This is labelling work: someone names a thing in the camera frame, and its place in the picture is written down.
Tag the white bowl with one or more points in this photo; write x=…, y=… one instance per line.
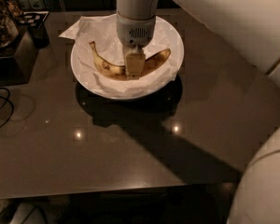
x=168, y=69

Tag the dark box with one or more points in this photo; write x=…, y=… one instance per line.
x=17, y=60

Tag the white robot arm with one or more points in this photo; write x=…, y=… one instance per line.
x=253, y=28

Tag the glass jar with snacks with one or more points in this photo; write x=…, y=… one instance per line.
x=1, y=19

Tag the black cup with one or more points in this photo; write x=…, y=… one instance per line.
x=35, y=23

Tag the yellow spotted banana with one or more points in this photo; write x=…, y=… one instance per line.
x=113, y=71

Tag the white paper towel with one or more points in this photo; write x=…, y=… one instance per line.
x=96, y=31

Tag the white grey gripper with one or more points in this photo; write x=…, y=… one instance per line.
x=135, y=31

